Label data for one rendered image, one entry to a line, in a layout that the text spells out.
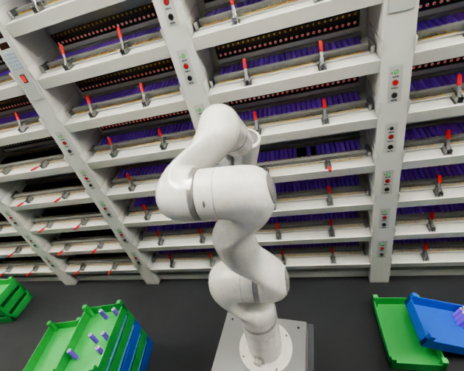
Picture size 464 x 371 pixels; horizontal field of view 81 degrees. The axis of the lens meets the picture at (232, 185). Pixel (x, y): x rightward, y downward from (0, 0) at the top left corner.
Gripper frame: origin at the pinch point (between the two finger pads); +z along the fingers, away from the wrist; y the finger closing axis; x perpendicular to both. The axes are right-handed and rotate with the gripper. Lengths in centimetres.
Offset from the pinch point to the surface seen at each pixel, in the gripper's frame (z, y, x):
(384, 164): -11, -35, 44
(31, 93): -17, 23, -94
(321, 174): -2.4, -23.1, 25.2
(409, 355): 36, 11, 96
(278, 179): 3.5, -13.8, 10.6
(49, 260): 93, 80, -101
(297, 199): 17.0, -17.3, 21.6
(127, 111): -15, 6, -56
